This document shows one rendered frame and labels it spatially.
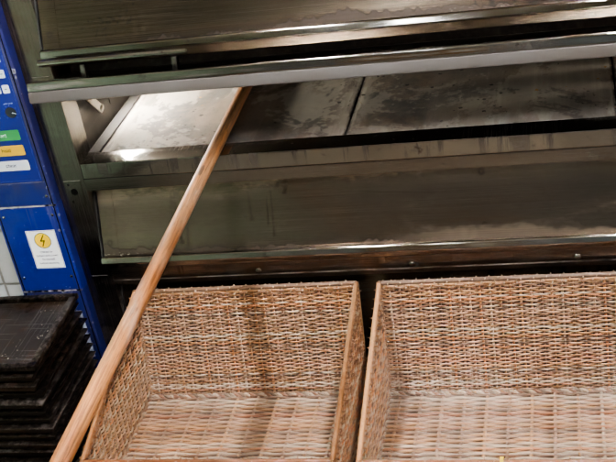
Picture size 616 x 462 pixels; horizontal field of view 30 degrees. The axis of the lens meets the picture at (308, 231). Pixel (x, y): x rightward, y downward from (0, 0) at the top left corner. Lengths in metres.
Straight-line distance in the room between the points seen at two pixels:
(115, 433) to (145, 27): 0.90
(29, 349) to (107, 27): 0.72
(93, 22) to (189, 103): 0.45
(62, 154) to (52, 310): 0.36
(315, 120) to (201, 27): 0.38
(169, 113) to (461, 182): 0.76
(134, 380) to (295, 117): 0.72
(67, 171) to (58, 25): 0.36
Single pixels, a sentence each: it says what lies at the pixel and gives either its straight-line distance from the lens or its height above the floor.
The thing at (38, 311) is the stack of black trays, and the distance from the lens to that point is 2.72.
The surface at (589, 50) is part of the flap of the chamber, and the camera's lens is 2.20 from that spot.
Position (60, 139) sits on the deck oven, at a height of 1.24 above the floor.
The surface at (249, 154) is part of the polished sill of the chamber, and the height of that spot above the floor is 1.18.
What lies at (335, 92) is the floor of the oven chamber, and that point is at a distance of 2.76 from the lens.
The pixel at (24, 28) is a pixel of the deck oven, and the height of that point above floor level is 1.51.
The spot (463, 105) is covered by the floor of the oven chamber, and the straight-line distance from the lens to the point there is 2.59.
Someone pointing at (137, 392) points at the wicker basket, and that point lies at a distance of 2.77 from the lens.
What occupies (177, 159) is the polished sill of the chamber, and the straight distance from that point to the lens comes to 2.59.
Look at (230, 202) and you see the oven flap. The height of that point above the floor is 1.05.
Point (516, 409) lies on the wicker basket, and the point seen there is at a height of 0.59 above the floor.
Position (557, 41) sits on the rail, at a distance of 2.20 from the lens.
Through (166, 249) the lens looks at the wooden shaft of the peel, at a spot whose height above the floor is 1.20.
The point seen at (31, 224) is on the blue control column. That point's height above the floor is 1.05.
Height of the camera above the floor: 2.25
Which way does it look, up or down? 29 degrees down
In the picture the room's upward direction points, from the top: 11 degrees counter-clockwise
